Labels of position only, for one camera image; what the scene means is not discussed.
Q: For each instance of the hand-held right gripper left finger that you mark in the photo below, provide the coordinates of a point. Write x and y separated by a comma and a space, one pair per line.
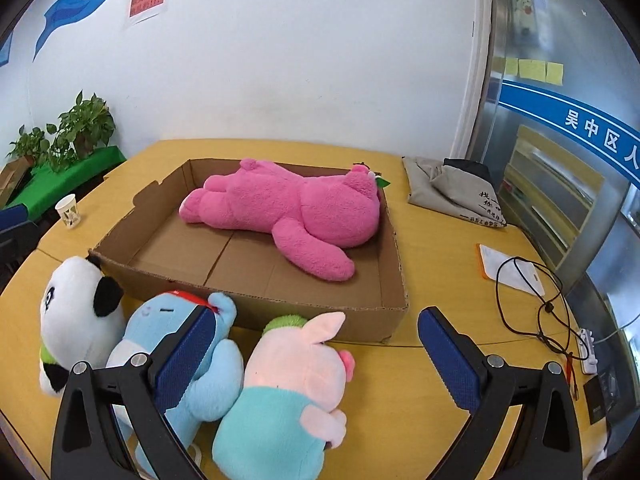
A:
185, 360

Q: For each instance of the large potted green plant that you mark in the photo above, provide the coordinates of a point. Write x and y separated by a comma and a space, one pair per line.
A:
82, 125

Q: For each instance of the panda plush toy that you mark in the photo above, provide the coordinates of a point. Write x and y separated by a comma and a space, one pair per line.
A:
70, 310

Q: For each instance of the black flat device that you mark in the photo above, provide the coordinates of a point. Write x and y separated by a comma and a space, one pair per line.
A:
599, 400

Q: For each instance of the white card with orange edge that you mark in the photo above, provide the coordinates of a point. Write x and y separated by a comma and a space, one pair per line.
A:
520, 275

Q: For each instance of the blue wall banner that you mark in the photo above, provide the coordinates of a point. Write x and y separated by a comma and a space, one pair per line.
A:
75, 7

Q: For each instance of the green cloth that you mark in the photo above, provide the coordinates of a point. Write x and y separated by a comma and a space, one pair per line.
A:
75, 170

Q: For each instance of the small potted green plant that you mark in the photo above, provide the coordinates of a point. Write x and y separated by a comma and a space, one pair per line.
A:
25, 147

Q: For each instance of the printed paper cup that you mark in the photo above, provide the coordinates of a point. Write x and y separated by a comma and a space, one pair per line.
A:
68, 212

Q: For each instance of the small brown carton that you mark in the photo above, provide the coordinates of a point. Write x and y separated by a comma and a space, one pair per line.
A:
11, 177

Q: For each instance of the cartoon sheep poster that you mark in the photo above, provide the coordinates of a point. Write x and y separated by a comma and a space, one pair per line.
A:
524, 10

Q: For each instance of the pink pig plush toy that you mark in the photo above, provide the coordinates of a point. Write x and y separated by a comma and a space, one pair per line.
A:
280, 410

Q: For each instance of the brown cardboard box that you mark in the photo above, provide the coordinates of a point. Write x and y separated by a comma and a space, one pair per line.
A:
300, 316

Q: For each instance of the pink plush bear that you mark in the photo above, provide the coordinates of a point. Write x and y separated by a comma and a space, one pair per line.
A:
300, 210

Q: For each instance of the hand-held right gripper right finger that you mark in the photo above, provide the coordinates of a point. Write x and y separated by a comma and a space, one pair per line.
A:
450, 360

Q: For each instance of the blue door banner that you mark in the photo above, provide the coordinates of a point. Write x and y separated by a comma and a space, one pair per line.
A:
560, 115

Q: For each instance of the grey cloth bag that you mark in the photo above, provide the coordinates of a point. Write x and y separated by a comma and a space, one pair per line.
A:
440, 185

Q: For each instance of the blue plush toy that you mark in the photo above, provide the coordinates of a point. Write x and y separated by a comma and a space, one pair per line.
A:
222, 375

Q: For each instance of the yellow sticky note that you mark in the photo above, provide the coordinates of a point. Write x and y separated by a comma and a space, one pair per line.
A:
554, 73
511, 66
532, 69

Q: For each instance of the red wall sign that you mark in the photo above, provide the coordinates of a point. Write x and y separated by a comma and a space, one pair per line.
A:
146, 2

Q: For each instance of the blue chair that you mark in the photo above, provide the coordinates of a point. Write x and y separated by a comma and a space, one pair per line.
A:
12, 237

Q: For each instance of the red clip leads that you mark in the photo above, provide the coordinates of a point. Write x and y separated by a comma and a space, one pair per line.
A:
571, 370

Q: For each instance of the white power strip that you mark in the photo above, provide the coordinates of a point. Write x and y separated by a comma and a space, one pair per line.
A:
589, 352

